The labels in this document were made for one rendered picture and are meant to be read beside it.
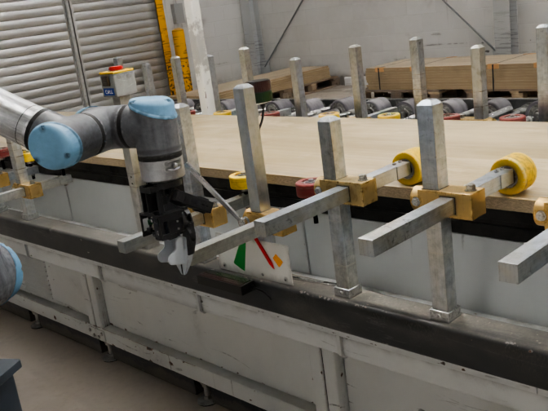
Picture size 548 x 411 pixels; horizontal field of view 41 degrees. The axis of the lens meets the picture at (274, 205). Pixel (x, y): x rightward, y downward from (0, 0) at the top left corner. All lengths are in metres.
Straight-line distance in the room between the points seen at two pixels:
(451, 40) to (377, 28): 1.16
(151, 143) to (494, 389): 0.83
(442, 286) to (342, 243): 0.25
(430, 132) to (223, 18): 10.50
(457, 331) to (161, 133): 0.69
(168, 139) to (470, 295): 0.76
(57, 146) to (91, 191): 1.40
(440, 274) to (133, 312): 1.69
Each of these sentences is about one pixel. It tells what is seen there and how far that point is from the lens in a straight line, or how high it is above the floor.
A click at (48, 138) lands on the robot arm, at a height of 1.16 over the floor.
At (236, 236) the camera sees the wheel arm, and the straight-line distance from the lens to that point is 1.66.
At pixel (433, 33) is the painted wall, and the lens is 9.98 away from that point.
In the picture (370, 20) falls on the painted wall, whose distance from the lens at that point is 10.55.
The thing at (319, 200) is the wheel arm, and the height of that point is 0.96.
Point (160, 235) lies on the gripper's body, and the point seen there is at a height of 0.93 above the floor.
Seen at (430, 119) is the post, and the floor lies 1.10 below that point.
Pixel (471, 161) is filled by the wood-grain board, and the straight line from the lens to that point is 1.90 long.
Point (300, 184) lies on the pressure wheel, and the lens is 1.82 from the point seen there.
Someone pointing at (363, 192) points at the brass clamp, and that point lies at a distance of 1.52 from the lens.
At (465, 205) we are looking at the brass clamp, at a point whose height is 0.95.
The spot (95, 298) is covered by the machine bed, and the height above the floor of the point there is 0.30.
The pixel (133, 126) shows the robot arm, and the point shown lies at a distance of 1.50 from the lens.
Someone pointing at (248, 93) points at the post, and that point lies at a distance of 1.71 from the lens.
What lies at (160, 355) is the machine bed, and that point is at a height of 0.15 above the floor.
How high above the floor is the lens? 1.35
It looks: 16 degrees down
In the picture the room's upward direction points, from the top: 8 degrees counter-clockwise
